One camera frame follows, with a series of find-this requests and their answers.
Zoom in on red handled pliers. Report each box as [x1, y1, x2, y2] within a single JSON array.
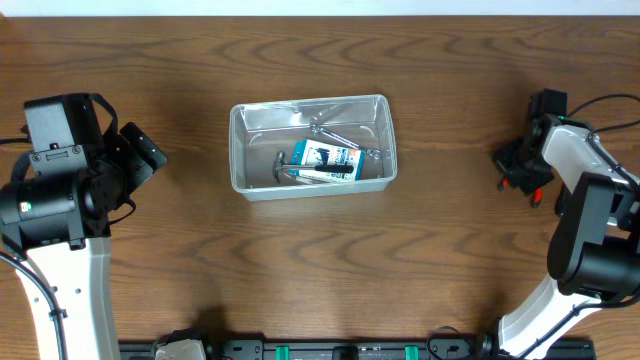
[[497, 177, 543, 208]]

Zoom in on small claw hammer black grip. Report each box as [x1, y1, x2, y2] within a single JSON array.
[[272, 151, 354, 183]]

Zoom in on clear plastic container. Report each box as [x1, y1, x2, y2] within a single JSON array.
[[229, 94, 398, 201]]

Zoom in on silver combination wrench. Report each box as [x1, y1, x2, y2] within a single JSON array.
[[309, 123, 382, 160]]

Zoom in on blue white product box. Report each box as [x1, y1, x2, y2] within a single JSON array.
[[289, 139, 365, 183]]

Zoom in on black handled screwdriver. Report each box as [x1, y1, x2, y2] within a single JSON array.
[[554, 184, 571, 217]]

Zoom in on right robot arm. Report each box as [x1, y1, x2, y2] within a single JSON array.
[[476, 89, 639, 359]]

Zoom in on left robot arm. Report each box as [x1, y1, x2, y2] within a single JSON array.
[[1, 93, 167, 359]]

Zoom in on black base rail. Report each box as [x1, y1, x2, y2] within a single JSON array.
[[119, 336, 597, 360]]

